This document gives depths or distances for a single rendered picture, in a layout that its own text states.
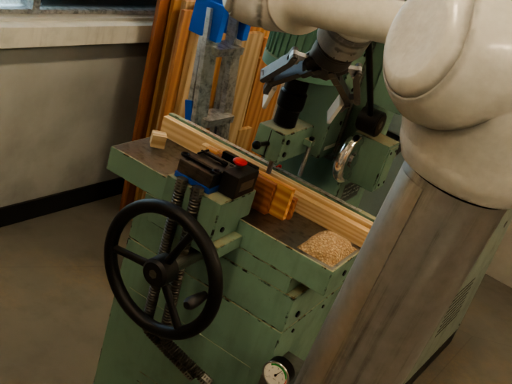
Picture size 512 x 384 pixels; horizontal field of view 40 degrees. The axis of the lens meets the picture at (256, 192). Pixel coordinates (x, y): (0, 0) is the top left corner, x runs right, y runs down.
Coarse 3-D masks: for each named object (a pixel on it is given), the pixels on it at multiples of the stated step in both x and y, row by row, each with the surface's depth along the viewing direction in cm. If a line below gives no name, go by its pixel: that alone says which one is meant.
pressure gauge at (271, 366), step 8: (272, 360) 144; (280, 360) 144; (288, 360) 145; (264, 368) 146; (272, 368) 145; (280, 368) 144; (288, 368) 144; (264, 376) 146; (272, 376) 145; (280, 376) 144; (288, 376) 143
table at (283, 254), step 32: (128, 160) 161; (160, 160) 163; (160, 192) 158; (160, 224) 148; (256, 224) 148; (288, 224) 153; (256, 256) 148; (288, 256) 144; (352, 256) 148; (320, 288) 142
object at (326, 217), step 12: (204, 144) 169; (300, 204) 158; (312, 204) 156; (312, 216) 157; (324, 216) 156; (336, 216) 154; (336, 228) 155; (348, 228) 153; (360, 228) 152; (348, 240) 154; (360, 240) 152
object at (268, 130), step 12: (300, 120) 163; (264, 132) 154; (276, 132) 152; (288, 132) 154; (300, 132) 157; (276, 144) 153; (288, 144) 154; (300, 144) 161; (264, 156) 155; (276, 156) 154; (288, 156) 158
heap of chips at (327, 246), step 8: (320, 232) 149; (328, 232) 149; (312, 240) 145; (320, 240) 145; (328, 240) 145; (336, 240) 146; (344, 240) 148; (304, 248) 144; (312, 248) 143; (320, 248) 143; (328, 248) 143; (336, 248) 144; (344, 248) 146; (352, 248) 150; (312, 256) 143; (320, 256) 142; (328, 256) 142; (336, 256) 143; (344, 256) 146; (328, 264) 142
